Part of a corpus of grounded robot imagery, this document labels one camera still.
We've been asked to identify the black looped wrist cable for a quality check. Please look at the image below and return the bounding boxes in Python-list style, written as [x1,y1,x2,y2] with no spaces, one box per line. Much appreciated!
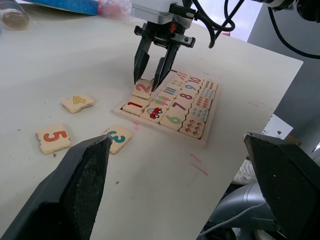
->
[181,0,237,49]

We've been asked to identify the wooden tile green number 6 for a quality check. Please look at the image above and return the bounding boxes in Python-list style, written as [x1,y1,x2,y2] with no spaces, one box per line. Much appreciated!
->
[159,113,189,132]

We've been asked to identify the wooden tile teal number 3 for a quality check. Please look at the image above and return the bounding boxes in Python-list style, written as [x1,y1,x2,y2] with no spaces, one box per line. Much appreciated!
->
[103,125,134,156]

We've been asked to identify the wooden number puzzle board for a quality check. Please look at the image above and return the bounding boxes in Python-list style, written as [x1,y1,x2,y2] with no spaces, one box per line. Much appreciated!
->
[111,69,222,149]

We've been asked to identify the wooden tile yellow number 4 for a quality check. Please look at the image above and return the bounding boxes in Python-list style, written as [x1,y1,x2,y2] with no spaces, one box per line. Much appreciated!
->
[60,93,96,114]

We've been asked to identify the wooden tile red hearts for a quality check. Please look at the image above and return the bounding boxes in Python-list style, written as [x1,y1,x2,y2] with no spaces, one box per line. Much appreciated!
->
[194,96,214,110]

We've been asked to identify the wooden tile blue feathers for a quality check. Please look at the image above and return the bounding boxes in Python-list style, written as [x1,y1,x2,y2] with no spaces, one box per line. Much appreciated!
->
[198,87,217,100]

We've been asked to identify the wooden tile red car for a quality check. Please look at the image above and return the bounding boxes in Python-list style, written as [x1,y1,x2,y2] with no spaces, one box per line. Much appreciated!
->
[139,106,168,125]

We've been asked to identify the wooden tile blue bars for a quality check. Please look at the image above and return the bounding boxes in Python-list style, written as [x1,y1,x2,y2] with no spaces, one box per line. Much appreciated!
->
[158,84,181,99]

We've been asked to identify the silver robot torso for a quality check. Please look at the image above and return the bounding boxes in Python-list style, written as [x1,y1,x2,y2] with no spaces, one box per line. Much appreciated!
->
[204,181,279,240]

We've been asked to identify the wooden tile blue number 9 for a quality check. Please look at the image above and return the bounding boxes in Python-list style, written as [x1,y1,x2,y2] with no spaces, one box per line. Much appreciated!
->
[181,81,204,94]

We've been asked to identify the wooden tile red number 8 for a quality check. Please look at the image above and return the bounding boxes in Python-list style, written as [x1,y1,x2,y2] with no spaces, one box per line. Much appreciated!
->
[177,89,200,104]

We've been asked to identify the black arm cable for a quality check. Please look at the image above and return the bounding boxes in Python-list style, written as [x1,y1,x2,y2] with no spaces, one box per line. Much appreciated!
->
[267,6,320,60]

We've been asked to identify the wooden tile dark dots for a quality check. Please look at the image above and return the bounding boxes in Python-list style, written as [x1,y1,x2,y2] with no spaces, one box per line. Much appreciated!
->
[201,79,219,91]

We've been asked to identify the clear round jar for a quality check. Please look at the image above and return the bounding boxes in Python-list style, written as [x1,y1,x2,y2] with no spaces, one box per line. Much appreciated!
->
[0,0,31,31]

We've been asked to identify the wooden tile pink number 2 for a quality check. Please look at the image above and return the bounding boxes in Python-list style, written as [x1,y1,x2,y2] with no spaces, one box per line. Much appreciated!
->
[131,78,154,101]

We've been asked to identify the wooden tile red number 1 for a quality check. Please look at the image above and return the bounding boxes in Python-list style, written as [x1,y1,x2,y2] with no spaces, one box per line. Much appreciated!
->
[121,95,150,117]

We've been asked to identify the wooden tile purple number 7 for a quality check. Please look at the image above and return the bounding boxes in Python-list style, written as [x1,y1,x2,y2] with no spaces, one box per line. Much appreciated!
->
[168,98,195,117]

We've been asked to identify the wooden tile red number 10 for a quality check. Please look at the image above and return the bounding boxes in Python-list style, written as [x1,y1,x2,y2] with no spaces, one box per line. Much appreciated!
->
[188,75,205,86]

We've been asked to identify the white woven mesh object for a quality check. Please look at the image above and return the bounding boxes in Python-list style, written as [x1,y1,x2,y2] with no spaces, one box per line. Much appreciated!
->
[233,159,258,186]

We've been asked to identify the wooden tile yellow shapes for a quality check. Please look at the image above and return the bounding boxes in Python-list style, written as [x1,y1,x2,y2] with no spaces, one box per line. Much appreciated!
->
[167,76,187,89]

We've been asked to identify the wooden tile orange carrots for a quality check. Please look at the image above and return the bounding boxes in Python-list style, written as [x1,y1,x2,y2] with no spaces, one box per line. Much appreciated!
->
[174,70,192,81]

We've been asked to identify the wooden tile blue drops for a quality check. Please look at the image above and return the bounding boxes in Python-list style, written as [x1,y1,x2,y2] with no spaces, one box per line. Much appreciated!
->
[187,106,210,124]

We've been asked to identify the blue foam sheet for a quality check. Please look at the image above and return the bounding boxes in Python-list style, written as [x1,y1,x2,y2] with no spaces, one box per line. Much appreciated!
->
[23,0,100,17]

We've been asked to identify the wooden tile ice lollies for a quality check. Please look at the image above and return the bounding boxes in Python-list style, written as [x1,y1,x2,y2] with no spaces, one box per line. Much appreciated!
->
[149,94,175,110]

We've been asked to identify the wooden tile orange number 5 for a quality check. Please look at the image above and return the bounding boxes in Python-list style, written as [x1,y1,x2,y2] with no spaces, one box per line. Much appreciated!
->
[35,124,73,155]

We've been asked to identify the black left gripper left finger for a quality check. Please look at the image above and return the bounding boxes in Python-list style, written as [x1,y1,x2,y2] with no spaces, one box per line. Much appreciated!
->
[0,133,113,240]

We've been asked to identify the white paper sheet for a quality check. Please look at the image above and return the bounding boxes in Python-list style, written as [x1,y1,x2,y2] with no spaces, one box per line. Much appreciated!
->
[259,113,295,141]

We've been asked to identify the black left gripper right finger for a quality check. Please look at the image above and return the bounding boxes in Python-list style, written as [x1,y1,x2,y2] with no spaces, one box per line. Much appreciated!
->
[243,131,320,240]

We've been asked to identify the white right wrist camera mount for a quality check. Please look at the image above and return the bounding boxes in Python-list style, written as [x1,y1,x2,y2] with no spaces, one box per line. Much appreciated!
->
[130,0,194,29]

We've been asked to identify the pink bubble wrap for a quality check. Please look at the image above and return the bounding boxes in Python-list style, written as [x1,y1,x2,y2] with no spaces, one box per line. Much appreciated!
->
[97,0,134,20]

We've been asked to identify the wooden tile red mushrooms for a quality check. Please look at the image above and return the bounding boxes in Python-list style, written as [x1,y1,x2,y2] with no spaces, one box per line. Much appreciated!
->
[178,117,206,140]

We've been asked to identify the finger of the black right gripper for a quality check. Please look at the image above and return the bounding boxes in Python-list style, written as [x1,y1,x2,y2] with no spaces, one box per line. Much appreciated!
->
[133,34,152,86]
[151,43,180,93]

